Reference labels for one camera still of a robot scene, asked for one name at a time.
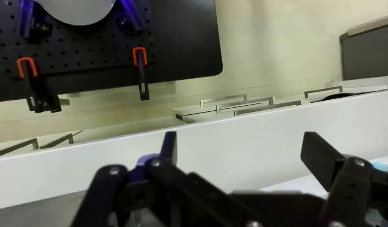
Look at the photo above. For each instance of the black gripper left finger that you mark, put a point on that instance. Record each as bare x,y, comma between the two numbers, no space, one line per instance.
181,190

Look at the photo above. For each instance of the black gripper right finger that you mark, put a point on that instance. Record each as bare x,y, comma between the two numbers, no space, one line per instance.
349,185

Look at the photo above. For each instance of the dark grey cabinet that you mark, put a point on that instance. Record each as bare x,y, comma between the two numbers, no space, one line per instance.
371,51

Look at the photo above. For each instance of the black pegboard clamp rack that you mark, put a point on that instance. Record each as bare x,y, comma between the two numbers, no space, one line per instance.
181,33

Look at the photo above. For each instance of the blue clamp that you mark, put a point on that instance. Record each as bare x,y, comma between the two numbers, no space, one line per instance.
132,15
27,17

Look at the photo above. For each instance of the grey round disc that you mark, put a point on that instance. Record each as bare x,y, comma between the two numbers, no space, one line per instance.
75,11

